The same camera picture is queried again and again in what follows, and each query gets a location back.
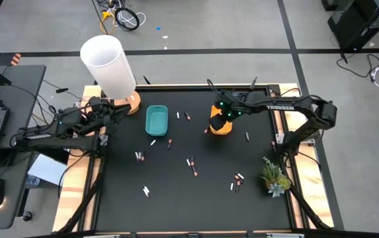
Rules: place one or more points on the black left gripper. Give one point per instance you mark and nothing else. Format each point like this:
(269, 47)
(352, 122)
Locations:
(100, 114)

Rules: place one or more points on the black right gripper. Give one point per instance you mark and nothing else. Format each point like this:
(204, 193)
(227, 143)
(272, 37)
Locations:
(225, 109)

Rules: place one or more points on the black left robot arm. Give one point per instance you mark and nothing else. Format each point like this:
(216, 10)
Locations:
(60, 142)

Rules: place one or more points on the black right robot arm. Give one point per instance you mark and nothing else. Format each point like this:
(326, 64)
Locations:
(281, 107)

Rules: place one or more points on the yellow plastic bin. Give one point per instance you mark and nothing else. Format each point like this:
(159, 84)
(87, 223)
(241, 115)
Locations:
(225, 131)

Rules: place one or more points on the teal plastic bin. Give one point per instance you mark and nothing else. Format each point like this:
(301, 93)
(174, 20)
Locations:
(156, 120)

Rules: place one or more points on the black antenna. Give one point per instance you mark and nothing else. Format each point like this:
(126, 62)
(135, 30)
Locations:
(147, 80)
(254, 82)

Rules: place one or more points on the white shade table lamp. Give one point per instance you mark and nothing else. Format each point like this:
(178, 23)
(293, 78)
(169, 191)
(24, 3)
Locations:
(108, 66)

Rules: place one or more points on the potted succulent plant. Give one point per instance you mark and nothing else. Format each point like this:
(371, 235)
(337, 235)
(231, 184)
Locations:
(273, 178)

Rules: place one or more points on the white box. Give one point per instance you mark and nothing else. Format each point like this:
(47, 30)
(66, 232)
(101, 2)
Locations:
(47, 169)

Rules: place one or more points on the black office desk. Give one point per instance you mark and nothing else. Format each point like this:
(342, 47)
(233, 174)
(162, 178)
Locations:
(24, 99)

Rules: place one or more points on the orange black striped marker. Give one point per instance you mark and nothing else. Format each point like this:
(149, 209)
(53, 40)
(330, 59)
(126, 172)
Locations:
(16, 59)

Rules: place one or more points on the black computer tower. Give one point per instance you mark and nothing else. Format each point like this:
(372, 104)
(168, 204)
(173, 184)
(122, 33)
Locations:
(358, 23)

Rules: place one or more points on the white metal bracket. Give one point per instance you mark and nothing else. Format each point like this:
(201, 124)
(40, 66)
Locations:
(103, 140)
(279, 139)

